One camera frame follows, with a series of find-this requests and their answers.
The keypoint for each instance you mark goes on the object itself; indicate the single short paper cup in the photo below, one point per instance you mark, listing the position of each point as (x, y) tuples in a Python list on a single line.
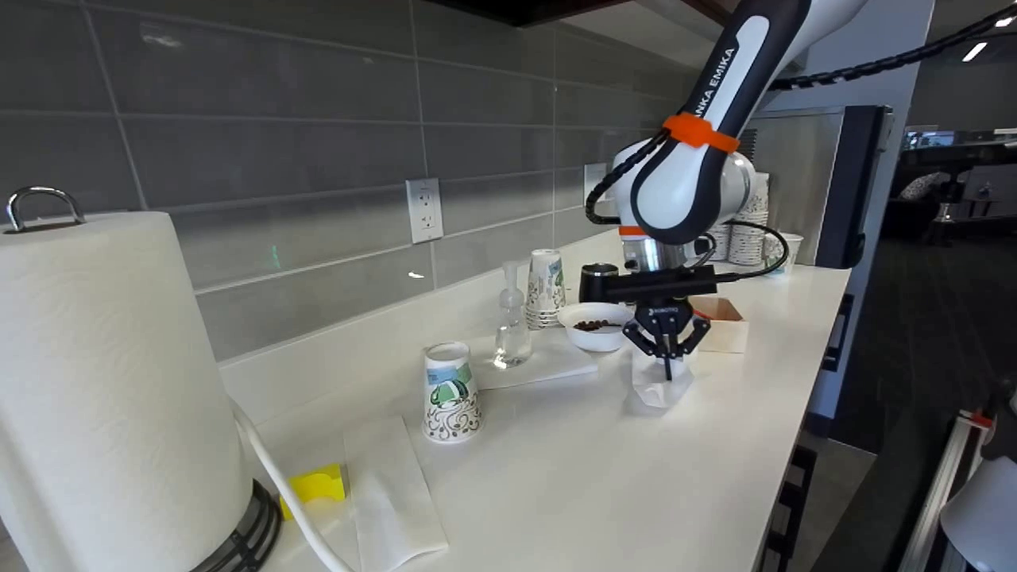
[(792, 250)]

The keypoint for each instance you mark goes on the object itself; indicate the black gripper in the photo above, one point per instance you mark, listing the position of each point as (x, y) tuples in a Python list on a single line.
[(666, 315)]

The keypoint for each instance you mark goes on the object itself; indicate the white paper towel roll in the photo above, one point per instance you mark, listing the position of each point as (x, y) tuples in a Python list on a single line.
[(95, 401)]

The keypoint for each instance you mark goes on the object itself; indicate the stack of paper cups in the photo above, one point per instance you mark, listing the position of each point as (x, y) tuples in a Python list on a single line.
[(756, 241)]

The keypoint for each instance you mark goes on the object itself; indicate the long ceiling light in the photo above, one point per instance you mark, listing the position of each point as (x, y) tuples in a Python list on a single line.
[(972, 52), (1004, 20)]

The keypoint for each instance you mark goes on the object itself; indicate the yellow sponge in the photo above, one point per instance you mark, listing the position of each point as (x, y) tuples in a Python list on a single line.
[(318, 485)]

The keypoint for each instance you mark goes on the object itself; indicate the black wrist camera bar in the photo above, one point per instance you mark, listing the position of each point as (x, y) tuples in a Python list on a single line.
[(647, 285)]

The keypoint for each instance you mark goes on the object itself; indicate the black slotted bracket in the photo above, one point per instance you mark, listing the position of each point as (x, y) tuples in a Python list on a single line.
[(787, 511)]

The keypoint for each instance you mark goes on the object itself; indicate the clear glass flask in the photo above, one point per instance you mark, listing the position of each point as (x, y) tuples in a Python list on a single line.
[(514, 343)]

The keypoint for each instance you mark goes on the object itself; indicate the black metal towel holder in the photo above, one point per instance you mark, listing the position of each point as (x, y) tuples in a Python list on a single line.
[(245, 536)]

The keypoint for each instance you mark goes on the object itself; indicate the light wooden box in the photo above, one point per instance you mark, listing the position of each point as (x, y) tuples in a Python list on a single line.
[(726, 328)]

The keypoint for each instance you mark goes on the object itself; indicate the white wall outlet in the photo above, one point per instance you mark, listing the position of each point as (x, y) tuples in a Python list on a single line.
[(591, 178), (425, 210)]

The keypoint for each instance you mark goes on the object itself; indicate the black jar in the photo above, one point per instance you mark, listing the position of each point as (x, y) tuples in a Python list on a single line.
[(594, 271)]

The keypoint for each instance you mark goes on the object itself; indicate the upside-down patterned paper cup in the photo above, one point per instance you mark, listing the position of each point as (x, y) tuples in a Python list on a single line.
[(449, 392)]

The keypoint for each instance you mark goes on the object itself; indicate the silver metal stand leg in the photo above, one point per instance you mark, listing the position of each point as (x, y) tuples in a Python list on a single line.
[(943, 487)]

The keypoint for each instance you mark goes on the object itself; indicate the white paper napkin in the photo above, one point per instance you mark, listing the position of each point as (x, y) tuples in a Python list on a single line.
[(660, 392)]

